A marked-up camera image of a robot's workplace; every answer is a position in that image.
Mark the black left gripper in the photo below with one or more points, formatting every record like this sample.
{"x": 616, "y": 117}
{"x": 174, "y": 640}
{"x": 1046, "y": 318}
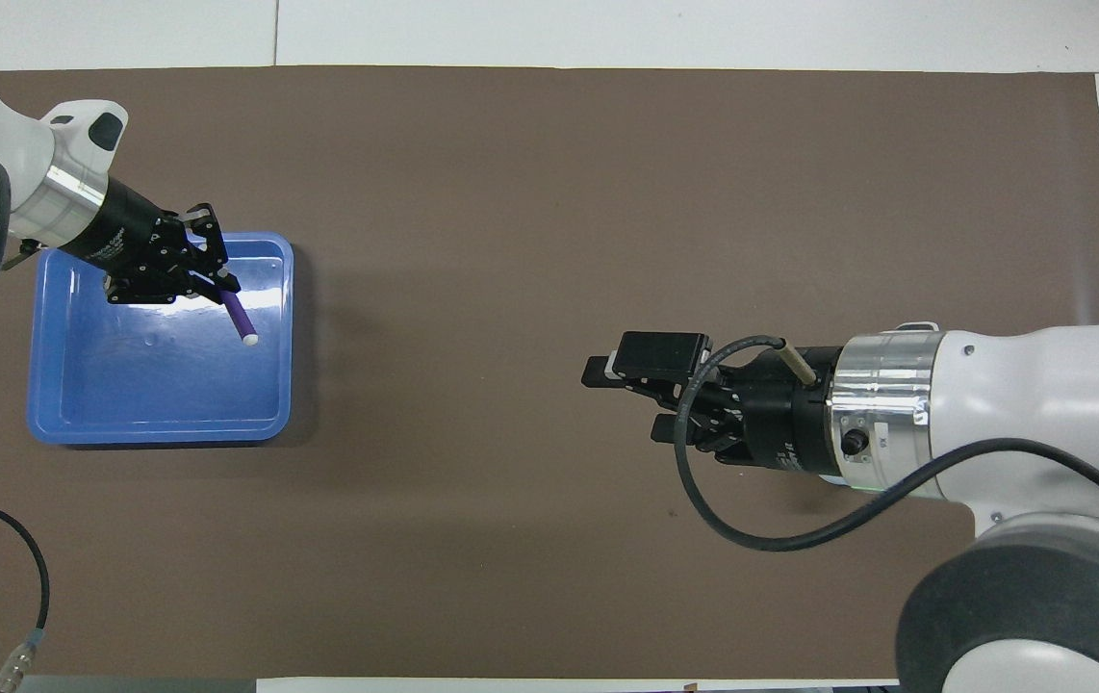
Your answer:
{"x": 126, "y": 241}

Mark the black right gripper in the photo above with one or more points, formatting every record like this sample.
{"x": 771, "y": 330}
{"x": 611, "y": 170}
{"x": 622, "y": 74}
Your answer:
{"x": 785, "y": 414}

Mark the purple marker pen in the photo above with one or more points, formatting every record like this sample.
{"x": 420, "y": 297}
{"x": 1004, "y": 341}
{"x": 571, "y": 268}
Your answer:
{"x": 242, "y": 322}

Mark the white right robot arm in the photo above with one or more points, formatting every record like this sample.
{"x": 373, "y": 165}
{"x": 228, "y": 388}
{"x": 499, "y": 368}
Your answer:
{"x": 1040, "y": 404}

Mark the blue plastic tray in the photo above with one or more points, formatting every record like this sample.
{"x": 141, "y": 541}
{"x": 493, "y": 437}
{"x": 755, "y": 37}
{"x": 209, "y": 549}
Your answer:
{"x": 155, "y": 395}

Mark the brown table mat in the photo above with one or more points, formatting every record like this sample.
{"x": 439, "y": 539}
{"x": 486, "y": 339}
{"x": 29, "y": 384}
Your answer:
{"x": 549, "y": 192}

